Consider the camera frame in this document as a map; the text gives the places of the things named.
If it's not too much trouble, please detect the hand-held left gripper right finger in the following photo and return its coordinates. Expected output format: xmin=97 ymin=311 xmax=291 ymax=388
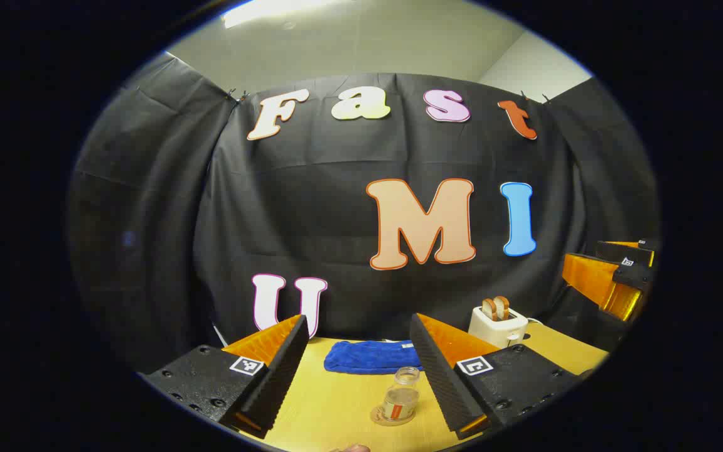
xmin=410 ymin=313 xmax=588 ymax=440

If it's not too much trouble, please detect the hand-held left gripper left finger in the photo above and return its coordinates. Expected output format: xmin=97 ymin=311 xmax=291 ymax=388
xmin=139 ymin=314 xmax=310 ymax=440

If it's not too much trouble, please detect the clear water bottle orange label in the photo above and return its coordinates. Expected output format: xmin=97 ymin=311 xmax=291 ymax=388
xmin=382 ymin=367 xmax=420 ymax=421

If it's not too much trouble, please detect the round cork coaster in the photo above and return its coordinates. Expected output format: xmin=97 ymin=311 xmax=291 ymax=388
xmin=371 ymin=405 xmax=417 ymax=427

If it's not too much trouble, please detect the white toaster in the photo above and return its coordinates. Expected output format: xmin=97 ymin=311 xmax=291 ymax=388
xmin=468 ymin=305 xmax=529 ymax=349

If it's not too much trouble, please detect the blue folded towel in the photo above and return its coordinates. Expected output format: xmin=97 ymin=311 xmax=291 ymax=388
xmin=324 ymin=340 xmax=425 ymax=375

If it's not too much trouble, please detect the black backdrop cloth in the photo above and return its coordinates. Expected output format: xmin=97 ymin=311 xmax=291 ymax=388
xmin=67 ymin=53 xmax=660 ymax=377

